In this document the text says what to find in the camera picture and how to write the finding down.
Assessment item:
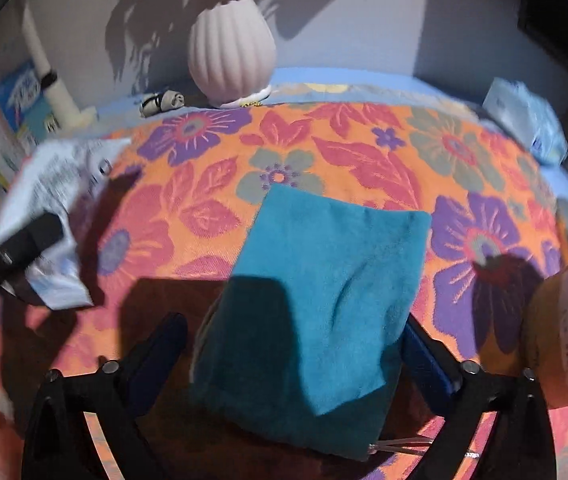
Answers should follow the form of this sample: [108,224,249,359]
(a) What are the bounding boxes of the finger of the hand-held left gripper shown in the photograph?
[0,211,63,267]

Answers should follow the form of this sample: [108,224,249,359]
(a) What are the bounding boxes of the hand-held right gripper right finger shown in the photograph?
[401,317,557,480]

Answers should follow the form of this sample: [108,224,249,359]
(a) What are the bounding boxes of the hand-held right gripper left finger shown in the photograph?
[22,312,189,480]

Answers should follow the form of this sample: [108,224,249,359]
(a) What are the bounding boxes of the white printed plastic packet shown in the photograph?
[0,137,132,311]

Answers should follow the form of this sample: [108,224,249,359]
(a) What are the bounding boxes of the teal towel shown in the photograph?
[189,183,432,462]

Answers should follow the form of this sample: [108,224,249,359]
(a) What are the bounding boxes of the blue printed box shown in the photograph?
[0,59,62,148]

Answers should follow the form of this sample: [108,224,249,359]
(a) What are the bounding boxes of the white candle on holder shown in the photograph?
[20,2,98,128]

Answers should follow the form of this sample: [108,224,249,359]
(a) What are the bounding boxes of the small black and white item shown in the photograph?
[138,90,185,118]

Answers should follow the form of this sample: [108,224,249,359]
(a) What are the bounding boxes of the orange floral blanket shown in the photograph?
[0,100,568,480]

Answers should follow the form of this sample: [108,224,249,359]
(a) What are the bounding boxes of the pale blue tissue pack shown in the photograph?
[481,77,568,166]

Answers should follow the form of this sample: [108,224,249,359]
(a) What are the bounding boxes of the white ribbed vase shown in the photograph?
[187,0,277,109]

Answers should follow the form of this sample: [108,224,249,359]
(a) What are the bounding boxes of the thin metal wire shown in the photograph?
[368,437,480,461]

